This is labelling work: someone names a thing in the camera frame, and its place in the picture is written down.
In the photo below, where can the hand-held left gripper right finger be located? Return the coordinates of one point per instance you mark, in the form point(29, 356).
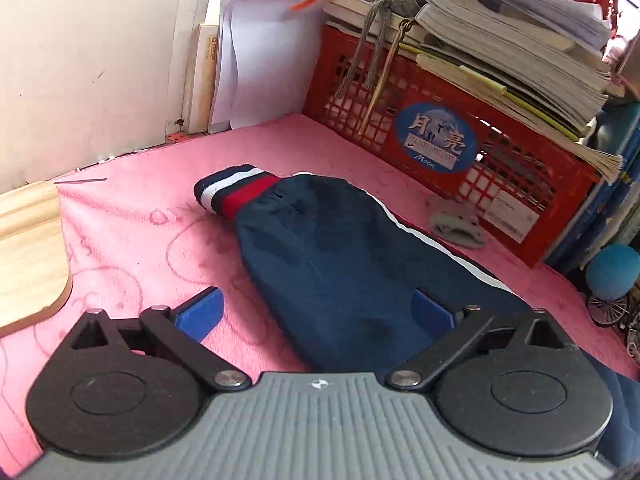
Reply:
point(430, 311)

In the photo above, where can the small grey cloth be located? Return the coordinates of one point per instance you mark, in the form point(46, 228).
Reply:
point(457, 227)

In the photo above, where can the stack of books and papers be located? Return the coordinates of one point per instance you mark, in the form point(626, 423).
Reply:
point(525, 60)

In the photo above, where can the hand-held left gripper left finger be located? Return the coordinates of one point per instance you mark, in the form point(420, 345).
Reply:
point(202, 311)

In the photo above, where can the miniature bicycle model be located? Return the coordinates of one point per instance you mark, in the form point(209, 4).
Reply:
point(600, 310)

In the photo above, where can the navy pants striped waistband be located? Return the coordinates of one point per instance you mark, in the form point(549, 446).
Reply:
point(340, 270)

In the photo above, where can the white paper sheets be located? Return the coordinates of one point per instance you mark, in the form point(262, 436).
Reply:
point(260, 60)

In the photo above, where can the pink printed blanket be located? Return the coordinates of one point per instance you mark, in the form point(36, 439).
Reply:
point(150, 240)

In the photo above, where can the beige flat box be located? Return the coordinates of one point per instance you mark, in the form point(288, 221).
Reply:
point(206, 75)

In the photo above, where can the blue storage box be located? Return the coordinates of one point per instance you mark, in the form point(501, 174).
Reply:
point(610, 195)

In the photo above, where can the red plastic crate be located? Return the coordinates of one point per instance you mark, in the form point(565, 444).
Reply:
point(445, 89)

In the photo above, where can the blue ball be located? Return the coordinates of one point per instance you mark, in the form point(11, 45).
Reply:
point(612, 270)

